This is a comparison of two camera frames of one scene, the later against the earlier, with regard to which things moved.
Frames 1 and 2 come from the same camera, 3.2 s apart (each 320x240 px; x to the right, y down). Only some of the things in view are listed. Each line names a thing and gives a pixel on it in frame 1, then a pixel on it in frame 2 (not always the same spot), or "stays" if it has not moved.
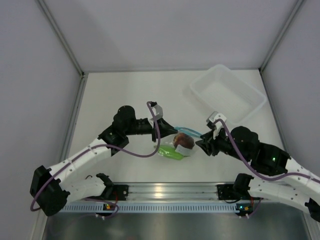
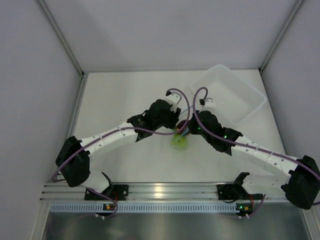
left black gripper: (165, 129) to (174, 119)
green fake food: (169, 151) to (179, 142)
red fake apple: (183, 140) to (180, 124)
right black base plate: (227, 192) stays
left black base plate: (117, 192) stays
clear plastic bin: (227, 93) stays
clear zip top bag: (179, 146) to (179, 138)
